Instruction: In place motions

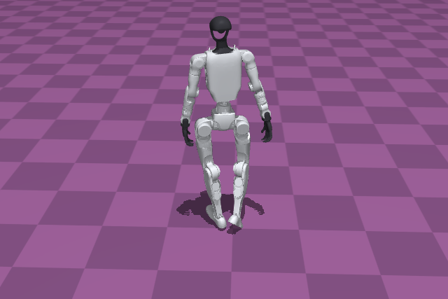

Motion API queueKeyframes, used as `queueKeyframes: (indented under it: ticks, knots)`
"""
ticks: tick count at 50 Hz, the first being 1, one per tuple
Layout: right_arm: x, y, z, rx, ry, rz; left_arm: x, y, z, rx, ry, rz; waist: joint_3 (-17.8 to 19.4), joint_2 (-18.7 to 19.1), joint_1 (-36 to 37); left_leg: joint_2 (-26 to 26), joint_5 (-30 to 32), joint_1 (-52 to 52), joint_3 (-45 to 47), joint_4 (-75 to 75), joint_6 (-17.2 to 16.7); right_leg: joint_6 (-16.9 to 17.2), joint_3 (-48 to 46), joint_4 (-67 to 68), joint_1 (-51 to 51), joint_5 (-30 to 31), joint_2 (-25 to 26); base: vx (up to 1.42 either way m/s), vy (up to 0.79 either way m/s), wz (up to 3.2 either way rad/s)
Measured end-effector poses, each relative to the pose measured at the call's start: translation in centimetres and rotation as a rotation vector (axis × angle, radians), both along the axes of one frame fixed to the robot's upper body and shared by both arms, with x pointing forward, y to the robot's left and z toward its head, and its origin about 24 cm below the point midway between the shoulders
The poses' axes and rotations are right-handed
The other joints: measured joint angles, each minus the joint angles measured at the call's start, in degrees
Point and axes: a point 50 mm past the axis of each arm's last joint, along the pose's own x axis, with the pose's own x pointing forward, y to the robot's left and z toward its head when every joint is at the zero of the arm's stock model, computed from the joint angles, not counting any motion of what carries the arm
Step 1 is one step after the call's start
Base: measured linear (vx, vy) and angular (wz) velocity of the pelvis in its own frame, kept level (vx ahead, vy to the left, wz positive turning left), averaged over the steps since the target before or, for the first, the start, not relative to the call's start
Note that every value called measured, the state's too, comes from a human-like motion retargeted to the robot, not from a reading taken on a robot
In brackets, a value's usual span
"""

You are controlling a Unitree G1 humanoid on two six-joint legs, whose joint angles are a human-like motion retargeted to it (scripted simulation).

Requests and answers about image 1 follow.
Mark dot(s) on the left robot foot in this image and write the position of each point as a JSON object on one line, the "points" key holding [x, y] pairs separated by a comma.
{"points": [[220, 222]]}

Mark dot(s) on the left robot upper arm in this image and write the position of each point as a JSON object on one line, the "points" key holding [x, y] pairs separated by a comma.
{"points": [[197, 62]]}

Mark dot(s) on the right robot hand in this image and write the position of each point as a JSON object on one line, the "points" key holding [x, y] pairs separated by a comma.
{"points": [[267, 127]]}

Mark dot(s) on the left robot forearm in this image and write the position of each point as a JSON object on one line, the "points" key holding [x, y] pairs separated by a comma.
{"points": [[188, 103]]}

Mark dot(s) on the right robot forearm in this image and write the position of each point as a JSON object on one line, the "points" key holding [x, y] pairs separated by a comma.
{"points": [[261, 101]]}

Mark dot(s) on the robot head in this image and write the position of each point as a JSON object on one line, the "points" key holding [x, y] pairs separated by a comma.
{"points": [[220, 24]]}

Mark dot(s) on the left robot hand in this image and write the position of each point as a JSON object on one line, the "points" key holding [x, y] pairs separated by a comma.
{"points": [[185, 131]]}

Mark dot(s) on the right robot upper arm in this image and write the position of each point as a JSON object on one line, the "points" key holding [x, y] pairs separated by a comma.
{"points": [[251, 70]]}

